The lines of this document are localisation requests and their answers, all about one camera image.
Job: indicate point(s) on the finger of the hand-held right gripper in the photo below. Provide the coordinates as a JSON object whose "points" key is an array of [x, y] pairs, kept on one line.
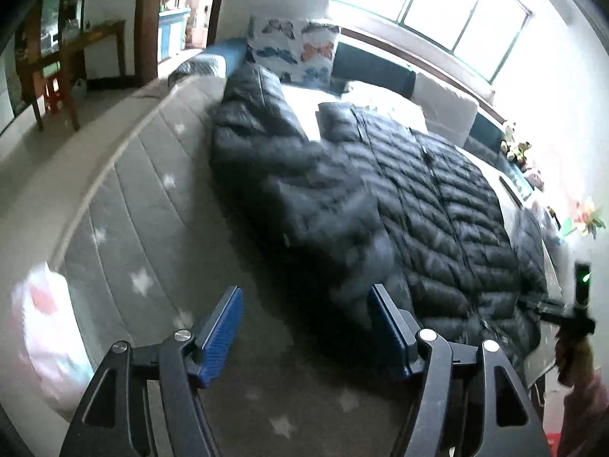
{"points": [[535, 303]]}

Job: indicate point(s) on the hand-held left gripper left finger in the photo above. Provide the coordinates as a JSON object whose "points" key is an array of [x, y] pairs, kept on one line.
{"points": [[222, 326]]}

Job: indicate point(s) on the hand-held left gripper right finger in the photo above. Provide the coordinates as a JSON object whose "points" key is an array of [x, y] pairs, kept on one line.
{"points": [[386, 328]]}

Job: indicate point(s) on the black puffer jacket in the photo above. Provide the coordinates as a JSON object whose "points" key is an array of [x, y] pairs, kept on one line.
{"points": [[380, 209]]}

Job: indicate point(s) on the person's right forearm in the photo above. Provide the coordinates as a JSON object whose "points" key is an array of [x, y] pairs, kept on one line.
{"points": [[587, 419]]}

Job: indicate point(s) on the person's right hand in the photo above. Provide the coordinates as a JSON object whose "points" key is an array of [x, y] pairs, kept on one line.
{"points": [[573, 357]]}

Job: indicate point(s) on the clear bag of toys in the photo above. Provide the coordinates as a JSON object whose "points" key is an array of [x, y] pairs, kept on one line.
{"points": [[549, 223]]}

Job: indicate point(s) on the colourful pinwheel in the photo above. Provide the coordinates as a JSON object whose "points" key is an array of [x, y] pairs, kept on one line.
{"points": [[587, 216]]}

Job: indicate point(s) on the grey star-print mattress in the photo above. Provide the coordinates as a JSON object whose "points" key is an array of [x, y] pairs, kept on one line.
{"points": [[157, 228]]}

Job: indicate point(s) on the pink plush toy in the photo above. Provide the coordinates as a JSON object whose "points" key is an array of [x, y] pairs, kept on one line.
{"points": [[535, 181]]}

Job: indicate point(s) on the red plastic object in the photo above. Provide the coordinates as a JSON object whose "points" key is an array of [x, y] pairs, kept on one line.
{"points": [[554, 445]]}

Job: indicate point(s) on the brown bear plush toy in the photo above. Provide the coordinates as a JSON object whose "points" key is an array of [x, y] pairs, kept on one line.
{"points": [[520, 153]]}

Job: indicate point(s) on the white plastic bag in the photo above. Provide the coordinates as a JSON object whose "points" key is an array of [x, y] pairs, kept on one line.
{"points": [[47, 333]]}

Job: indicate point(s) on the beige cushion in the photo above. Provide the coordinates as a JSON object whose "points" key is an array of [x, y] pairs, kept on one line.
{"points": [[445, 104]]}

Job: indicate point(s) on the small butterfly-print pillow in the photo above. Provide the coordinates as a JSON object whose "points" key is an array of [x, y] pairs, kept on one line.
{"points": [[385, 104]]}

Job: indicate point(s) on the blue sofa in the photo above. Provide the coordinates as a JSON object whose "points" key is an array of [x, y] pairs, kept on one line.
{"points": [[371, 64]]}

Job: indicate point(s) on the large butterfly-print pillow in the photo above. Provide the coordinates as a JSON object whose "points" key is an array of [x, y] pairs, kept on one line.
{"points": [[295, 47]]}

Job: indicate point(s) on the red plastic stool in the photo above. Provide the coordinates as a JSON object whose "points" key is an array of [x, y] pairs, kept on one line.
{"points": [[53, 93]]}

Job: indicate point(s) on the blue cabinet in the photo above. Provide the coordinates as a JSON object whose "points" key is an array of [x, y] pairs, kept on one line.
{"points": [[171, 33]]}

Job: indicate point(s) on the wooden table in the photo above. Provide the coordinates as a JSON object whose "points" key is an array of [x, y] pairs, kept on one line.
{"points": [[95, 35]]}

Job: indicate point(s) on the green-framed window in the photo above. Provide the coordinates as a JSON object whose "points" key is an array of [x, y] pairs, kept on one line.
{"points": [[428, 4]]}

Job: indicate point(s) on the wooden door frame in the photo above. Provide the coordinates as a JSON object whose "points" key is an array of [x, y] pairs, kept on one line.
{"points": [[145, 19]]}

